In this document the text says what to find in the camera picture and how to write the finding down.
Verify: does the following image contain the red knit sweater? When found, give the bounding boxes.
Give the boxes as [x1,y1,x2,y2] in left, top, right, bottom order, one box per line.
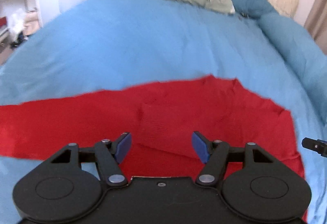
[0,74,307,222]

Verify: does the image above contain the folded blue duvet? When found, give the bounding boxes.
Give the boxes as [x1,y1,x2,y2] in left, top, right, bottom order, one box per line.
[258,13,326,125]

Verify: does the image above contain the blue bed sheet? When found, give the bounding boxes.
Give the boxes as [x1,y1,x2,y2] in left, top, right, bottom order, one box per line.
[0,0,327,224]

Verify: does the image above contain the beige curtain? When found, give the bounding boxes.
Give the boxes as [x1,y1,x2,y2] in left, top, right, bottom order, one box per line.
[304,0,327,54]

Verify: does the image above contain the beige bag under desk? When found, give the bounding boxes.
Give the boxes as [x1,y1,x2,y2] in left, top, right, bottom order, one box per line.
[8,8,40,39]

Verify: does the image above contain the dark blue pillow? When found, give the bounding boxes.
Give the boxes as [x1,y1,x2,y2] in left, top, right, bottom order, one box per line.
[232,0,278,19]

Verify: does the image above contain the red box on shelf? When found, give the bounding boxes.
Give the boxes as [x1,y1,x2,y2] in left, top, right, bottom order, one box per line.
[0,17,7,27]

